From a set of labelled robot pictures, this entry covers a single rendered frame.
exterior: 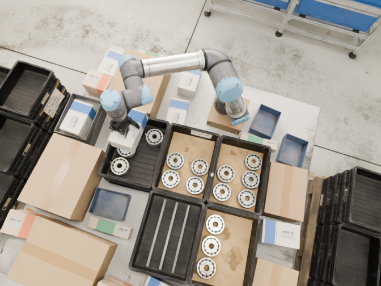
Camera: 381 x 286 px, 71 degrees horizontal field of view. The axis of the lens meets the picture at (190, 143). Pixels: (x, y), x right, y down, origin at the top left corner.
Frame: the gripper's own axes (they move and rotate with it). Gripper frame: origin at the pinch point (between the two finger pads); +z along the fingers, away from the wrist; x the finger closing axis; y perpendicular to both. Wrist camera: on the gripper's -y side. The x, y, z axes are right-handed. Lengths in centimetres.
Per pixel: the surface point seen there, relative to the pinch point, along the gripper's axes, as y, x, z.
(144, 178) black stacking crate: 17.2, 11.7, 28.4
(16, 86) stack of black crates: -23, -114, 63
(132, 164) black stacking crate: 11.9, 2.2, 28.5
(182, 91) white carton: -48, 12, 37
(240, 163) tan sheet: -9, 62, 28
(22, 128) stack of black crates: 4, -100, 74
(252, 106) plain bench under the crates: -56, 62, 42
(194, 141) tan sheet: -13.9, 31.9, 28.5
